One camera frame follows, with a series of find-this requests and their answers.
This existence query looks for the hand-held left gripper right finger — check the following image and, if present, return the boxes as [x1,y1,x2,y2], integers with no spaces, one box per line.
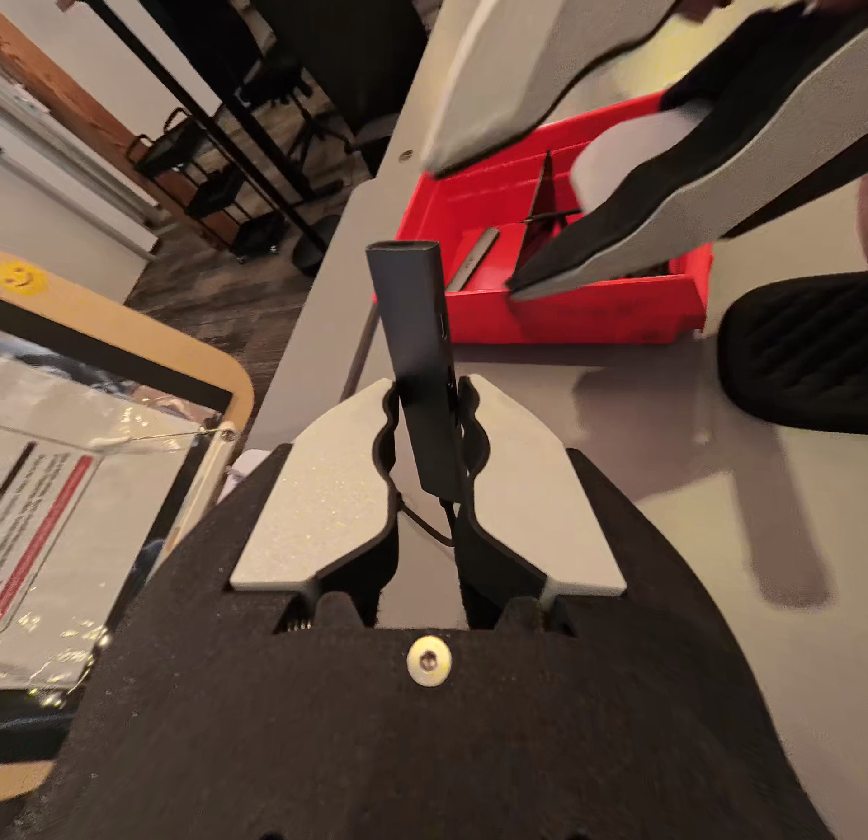
[458,374,628,610]

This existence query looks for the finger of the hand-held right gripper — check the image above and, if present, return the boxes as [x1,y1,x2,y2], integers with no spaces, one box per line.
[507,2,868,303]
[420,0,706,178]

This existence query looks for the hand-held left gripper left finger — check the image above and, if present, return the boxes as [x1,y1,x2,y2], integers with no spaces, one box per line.
[229,378,399,600]

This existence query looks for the black hub cable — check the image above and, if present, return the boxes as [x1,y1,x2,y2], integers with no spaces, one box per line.
[395,493,461,548]

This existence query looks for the red plastic bin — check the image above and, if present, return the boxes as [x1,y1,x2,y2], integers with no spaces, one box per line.
[373,91,714,346]

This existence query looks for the black usb hub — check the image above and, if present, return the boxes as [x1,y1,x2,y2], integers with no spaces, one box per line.
[365,241,470,503]

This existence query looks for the white rounded object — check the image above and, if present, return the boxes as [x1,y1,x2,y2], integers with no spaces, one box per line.
[570,100,714,219]

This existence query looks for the black office chair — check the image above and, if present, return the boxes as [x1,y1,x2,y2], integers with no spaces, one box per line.
[231,0,429,177]

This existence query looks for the silver flat bar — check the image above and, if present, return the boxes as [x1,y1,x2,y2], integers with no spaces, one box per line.
[446,226,501,292]

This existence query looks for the black mouse pad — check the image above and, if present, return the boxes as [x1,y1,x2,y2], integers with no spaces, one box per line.
[717,272,868,436]

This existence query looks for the clear plastic document sleeve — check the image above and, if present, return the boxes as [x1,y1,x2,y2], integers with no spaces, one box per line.
[0,330,240,693]

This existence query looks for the black floor lamp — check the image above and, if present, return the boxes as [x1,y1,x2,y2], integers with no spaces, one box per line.
[60,0,341,278]

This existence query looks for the black rolling cart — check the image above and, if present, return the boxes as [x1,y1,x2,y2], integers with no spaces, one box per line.
[126,107,287,263]

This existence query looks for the wooden post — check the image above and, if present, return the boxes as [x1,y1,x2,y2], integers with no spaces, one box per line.
[0,13,235,248]

